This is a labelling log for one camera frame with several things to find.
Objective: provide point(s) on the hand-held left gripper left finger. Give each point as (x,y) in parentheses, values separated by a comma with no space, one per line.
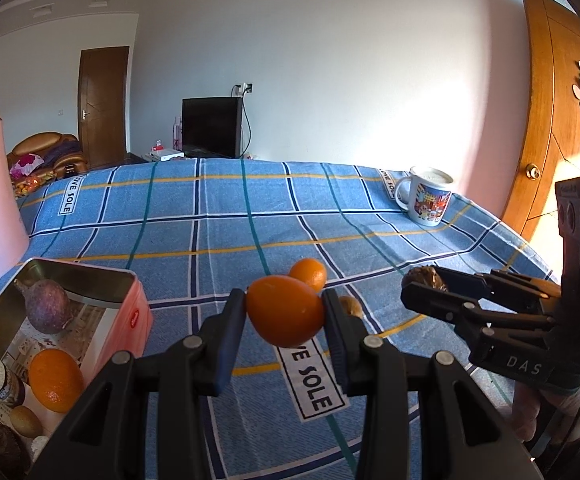
(230,345)

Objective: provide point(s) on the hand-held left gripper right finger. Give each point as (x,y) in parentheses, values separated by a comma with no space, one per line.
(342,347)

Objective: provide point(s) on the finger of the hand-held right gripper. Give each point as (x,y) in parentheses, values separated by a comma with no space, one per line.
(444,305)
(499,285)

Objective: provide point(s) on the wrinkled brown walnut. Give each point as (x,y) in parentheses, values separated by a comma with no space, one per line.
(425,278)

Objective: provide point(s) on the small tan round fruit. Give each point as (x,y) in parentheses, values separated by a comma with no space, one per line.
(25,421)
(352,306)

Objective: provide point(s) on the large orange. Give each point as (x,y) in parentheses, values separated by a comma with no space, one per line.
(285,311)

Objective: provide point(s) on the small orange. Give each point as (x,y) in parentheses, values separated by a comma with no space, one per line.
(310,272)
(56,381)

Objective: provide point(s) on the pink metal tin box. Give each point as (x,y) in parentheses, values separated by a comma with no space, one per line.
(110,320)

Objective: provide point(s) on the purple passion fruit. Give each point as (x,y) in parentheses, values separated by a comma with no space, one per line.
(45,306)

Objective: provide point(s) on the person's right hand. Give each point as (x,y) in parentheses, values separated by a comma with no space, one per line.
(534,410)

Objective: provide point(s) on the white printed mug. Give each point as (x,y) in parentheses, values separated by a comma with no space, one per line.
(429,200)

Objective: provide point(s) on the brass door knob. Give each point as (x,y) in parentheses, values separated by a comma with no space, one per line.
(533,171)

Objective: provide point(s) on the blue checked tablecloth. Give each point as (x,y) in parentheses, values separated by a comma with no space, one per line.
(280,210)

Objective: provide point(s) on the light wooden door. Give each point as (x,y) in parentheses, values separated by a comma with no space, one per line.
(544,85)

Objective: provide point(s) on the white flat box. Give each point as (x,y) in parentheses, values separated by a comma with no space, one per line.
(166,154)

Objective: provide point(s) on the black television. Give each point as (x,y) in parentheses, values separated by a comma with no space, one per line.
(211,127)

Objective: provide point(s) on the brown leather armchair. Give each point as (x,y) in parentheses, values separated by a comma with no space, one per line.
(65,152)

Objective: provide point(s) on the colourful snack bag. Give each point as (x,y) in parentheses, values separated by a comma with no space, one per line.
(32,183)

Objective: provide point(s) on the dark brown door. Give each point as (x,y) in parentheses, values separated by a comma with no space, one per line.
(104,105)

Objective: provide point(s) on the floral cloth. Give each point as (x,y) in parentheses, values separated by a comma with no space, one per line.
(26,164)

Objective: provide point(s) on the wall socket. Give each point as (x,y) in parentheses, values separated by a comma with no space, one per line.
(245,88)

